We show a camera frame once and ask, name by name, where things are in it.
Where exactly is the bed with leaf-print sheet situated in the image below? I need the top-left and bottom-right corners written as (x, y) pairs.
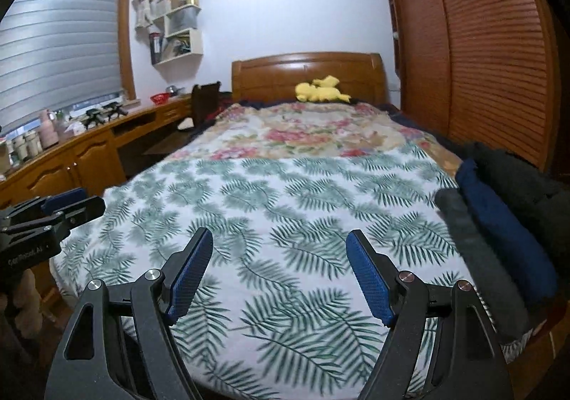
top-left (49, 151), bottom-right (530, 400)

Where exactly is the row of files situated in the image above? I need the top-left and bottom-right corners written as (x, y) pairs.
top-left (150, 32), bottom-right (192, 64)

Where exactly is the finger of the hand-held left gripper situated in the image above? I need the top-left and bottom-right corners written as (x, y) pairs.
top-left (2, 196), bottom-right (108, 244)
top-left (9, 187), bottom-right (88, 223)

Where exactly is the yellow plush toy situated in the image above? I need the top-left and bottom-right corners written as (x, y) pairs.
top-left (295, 75), bottom-right (350, 103)

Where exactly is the person's left hand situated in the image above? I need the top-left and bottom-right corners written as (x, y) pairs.
top-left (13, 269), bottom-right (45, 338)

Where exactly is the wooden louvered wardrobe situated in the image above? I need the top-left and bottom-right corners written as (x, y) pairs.
top-left (376, 0), bottom-right (562, 178)

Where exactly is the black coat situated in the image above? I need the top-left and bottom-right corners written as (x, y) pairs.
top-left (463, 141), bottom-right (566, 232)

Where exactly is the floral quilt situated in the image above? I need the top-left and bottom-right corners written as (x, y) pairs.
top-left (167, 103), bottom-right (464, 178)

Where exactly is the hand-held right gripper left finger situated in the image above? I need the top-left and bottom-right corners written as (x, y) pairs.
top-left (45, 227), bottom-right (214, 400)

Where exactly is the white wall shelf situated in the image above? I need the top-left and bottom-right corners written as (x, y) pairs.
top-left (149, 0), bottom-right (204, 67)

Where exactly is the wooden desk cabinet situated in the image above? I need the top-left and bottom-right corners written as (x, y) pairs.
top-left (0, 95), bottom-right (194, 307)

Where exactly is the dark wooden chair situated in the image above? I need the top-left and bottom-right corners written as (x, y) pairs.
top-left (178, 80), bottom-right (222, 130)

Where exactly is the wooden window frame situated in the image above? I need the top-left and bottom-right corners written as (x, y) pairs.
top-left (45, 0), bottom-right (136, 113)

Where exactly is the wooden headboard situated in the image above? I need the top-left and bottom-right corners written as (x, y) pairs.
top-left (232, 53), bottom-right (387, 106)

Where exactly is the grey window blind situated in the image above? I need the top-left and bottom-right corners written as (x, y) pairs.
top-left (0, 0), bottom-right (123, 129)

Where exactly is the grey folded garment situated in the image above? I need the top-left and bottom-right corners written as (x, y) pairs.
top-left (434, 188), bottom-right (530, 341)

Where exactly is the blue folded garment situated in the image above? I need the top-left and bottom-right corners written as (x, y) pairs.
top-left (455, 158), bottom-right (559, 307)

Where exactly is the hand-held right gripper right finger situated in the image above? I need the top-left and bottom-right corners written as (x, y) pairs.
top-left (346, 230), bottom-right (515, 400)

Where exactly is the pink bottle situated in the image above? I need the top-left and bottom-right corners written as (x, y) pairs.
top-left (39, 110), bottom-right (59, 147)

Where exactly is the grey bag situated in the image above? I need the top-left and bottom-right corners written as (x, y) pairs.
top-left (171, 8), bottom-right (199, 33)

